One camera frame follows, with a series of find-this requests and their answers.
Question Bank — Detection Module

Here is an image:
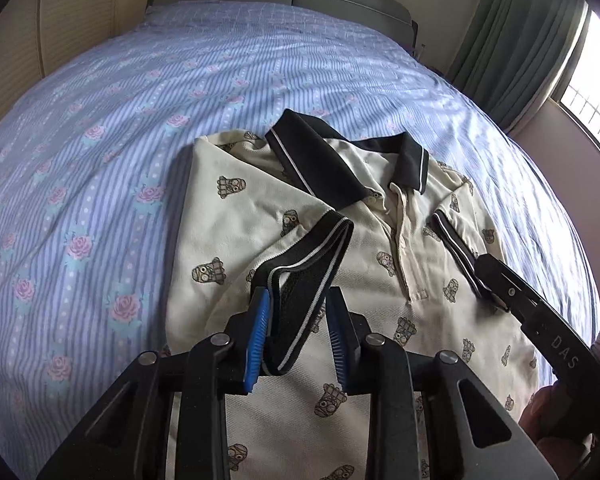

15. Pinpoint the blue striped floral bed sheet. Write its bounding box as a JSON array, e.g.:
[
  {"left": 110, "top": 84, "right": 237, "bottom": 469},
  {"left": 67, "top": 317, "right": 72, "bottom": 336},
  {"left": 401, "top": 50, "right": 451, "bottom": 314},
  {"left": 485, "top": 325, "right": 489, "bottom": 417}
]
[{"left": 0, "top": 1, "right": 600, "bottom": 479}]

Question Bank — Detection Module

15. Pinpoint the window with white grille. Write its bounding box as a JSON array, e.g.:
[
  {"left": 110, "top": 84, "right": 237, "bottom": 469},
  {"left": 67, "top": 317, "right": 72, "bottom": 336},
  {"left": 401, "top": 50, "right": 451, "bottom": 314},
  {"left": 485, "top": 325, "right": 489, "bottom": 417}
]
[{"left": 552, "top": 6, "right": 600, "bottom": 152}]

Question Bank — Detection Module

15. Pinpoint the cream polo shirt black collar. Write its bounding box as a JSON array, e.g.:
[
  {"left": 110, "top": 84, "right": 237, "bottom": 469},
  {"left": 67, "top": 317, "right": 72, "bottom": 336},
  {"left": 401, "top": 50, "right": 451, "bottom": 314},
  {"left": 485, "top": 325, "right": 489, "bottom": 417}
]
[{"left": 166, "top": 110, "right": 538, "bottom": 479}]

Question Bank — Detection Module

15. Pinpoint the person's right hand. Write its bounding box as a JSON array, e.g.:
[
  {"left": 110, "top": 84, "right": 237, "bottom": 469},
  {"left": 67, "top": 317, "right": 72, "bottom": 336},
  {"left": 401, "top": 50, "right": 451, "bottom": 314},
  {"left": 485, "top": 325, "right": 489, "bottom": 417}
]
[{"left": 519, "top": 382, "right": 600, "bottom": 478}]

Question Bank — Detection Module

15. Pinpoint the green curtain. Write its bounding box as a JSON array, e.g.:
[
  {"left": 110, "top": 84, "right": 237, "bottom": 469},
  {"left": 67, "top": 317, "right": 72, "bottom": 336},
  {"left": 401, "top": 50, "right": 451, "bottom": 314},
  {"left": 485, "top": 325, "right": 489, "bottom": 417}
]
[{"left": 446, "top": 0, "right": 588, "bottom": 133}]

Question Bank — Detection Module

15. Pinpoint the cream slatted wardrobe door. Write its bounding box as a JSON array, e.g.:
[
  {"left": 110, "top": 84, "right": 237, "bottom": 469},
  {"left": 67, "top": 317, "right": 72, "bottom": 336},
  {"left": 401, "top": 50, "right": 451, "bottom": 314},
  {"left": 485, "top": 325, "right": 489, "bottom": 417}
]
[{"left": 0, "top": 0, "right": 121, "bottom": 141}]

